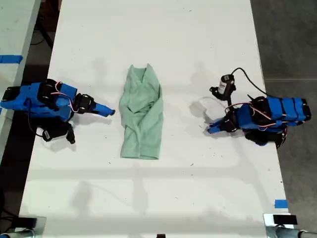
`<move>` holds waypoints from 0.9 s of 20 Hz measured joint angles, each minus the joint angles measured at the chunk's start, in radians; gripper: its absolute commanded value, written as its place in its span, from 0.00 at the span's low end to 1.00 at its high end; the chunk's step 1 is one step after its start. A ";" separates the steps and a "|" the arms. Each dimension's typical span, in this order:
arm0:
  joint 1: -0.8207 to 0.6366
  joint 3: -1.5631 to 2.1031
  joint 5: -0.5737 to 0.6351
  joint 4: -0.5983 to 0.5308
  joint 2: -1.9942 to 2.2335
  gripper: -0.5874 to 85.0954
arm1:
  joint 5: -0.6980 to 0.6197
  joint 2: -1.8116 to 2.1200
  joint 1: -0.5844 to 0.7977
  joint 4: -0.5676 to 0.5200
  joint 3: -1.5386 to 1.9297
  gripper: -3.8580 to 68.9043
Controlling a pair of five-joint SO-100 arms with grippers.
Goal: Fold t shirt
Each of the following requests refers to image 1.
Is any pale green T-shirt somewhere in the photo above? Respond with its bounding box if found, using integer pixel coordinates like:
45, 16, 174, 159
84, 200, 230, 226
118, 63, 165, 161

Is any long blue tape strip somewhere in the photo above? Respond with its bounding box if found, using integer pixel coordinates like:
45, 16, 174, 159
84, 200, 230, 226
0, 55, 24, 65

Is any square blue tape piece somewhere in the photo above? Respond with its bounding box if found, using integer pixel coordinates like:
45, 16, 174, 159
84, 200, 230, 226
274, 198, 289, 209

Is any white side table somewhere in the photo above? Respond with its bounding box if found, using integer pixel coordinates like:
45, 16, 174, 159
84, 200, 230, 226
0, 0, 42, 156

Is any small black box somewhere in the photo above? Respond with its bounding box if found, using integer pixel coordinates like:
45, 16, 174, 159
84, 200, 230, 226
16, 216, 38, 228
272, 214, 298, 225

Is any black camera stalk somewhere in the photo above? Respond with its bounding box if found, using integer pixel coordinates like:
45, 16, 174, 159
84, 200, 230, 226
65, 123, 76, 145
210, 86, 234, 113

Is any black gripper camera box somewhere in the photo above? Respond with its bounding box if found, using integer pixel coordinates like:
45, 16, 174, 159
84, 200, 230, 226
41, 123, 70, 143
218, 74, 237, 95

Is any black camera cable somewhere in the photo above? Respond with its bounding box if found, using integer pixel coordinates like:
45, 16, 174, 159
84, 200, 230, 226
230, 67, 268, 97

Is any black floor cable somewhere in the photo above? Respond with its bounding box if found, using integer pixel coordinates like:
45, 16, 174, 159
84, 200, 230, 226
30, 21, 54, 49

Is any metal table bracket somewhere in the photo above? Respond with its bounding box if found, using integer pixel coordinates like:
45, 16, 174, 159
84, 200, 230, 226
13, 216, 47, 238
263, 213, 302, 238

